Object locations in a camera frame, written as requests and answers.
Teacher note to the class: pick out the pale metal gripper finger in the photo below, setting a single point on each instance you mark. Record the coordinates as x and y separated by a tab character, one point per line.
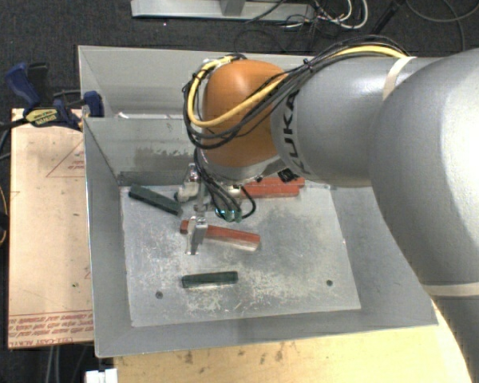
193	222
198	238

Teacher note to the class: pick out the red-brown flat block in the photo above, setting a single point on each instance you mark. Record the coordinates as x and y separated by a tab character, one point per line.
275	189
233	238

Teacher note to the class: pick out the dark green flat block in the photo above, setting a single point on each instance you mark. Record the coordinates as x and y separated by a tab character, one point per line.
209	279
155	200

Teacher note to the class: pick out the grey metal bin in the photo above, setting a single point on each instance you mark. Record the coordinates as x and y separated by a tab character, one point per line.
287	261

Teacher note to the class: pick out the brown cardboard board red print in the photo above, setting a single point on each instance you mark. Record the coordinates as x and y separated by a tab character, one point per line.
48	230

